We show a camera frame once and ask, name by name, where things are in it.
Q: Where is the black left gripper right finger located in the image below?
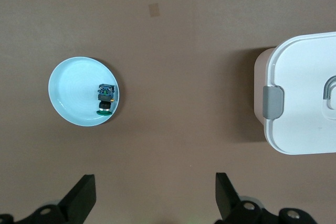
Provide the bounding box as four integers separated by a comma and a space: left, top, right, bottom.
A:
214, 173, 319, 224

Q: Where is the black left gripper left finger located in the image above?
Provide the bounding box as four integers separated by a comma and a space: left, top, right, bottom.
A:
0, 174, 97, 224

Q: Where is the white lidded lunch box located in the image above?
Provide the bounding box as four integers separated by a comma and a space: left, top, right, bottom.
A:
253, 31, 336, 155

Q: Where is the light blue round plate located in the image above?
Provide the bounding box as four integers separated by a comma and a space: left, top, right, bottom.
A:
48, 56, 122, 127

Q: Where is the small brown tape patch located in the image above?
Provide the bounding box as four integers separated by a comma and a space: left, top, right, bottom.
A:
147, 3, 161, 17

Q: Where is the green push button switch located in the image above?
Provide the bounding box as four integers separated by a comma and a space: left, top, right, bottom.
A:
96, 83, 117, 117

